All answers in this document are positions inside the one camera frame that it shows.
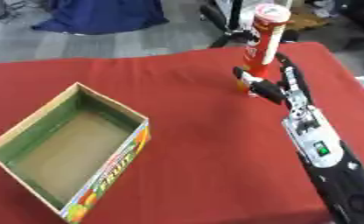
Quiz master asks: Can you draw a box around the red cylindrical bottle white cap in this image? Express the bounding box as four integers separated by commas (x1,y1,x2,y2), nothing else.
235,3,292,98

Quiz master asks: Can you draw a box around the open cardboard box green inside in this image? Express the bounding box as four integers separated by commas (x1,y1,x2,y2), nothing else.
0,81,151,224

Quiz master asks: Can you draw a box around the blue cloth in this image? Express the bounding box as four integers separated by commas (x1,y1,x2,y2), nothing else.
30,0,170,35

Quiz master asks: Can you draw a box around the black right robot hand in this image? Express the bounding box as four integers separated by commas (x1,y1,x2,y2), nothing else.
232,52,314,111

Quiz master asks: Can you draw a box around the tan bag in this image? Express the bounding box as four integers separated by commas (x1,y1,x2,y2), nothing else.
283,3,331,32

